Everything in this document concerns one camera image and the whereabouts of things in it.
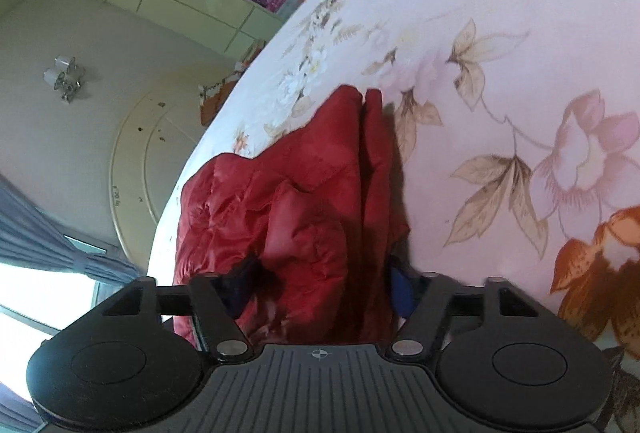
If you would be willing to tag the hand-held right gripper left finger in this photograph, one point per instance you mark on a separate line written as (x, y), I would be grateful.
(241, 289)

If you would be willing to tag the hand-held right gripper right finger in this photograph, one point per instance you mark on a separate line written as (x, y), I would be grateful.
(402, 294)

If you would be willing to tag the red puffer jacket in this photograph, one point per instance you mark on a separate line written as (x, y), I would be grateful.
(310, 173)

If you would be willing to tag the cream wooden headboard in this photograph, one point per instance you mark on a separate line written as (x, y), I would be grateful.
(145, 163)

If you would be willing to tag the brown patterned pillow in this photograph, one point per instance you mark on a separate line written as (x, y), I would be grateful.
(210, 105)

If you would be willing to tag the blue curtain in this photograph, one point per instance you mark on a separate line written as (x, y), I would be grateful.
(45, 233)

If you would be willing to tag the ceiling lamp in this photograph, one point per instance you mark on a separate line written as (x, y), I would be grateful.
(64, 75)

